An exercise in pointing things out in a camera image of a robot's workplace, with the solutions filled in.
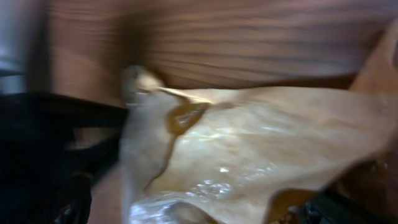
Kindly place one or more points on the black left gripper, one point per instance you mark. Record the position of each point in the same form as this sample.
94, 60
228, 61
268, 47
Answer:
53, 148

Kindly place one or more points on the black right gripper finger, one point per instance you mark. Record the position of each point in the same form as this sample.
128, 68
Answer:
329, 207

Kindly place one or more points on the brown white snack packet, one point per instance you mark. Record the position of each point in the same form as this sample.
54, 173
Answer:
246, 156

